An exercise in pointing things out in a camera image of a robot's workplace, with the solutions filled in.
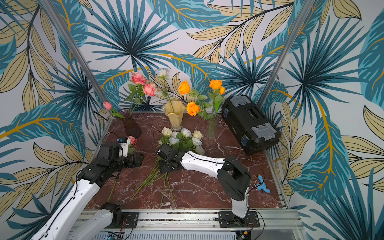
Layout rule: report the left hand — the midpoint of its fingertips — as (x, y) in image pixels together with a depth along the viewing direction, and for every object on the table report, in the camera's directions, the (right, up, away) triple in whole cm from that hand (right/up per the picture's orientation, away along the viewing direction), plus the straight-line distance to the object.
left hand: (136, 158), depth 77 cm
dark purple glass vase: (-12, +16, +23) cm, 30 cm away
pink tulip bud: (-17, +27, +5) cm, 33 cm away
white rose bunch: (+21, +7, +23) cm, 32 cm away
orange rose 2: (+29, +25, -3) cm, 39 cm away
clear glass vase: (+42, +16, +21) cm, 50 cm away
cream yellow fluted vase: (+17, +28, +23) cm, 40 cm away
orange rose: (+42, +41, +9) cm, 59 cm away
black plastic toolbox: (+65, +16, +12) cm, 68 cm away
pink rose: (-1, +35, +4) cm, 36 cm away
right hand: (+13, -6, +7) cm, 16 cm away
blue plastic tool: (+68, -17, +6) cm, 70 cm away
